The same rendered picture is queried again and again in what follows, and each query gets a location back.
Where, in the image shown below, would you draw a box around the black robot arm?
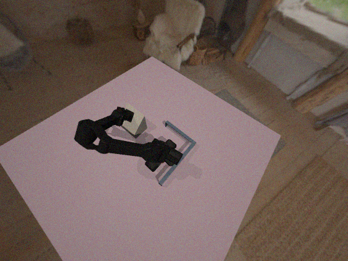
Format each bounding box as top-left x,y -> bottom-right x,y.
74,107 -> 183,166

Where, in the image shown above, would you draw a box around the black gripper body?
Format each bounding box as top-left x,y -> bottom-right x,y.
145,139 -> 176,172

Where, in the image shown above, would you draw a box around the clear glass corner walls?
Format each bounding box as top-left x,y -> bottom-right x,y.
166,123 -> 192,145

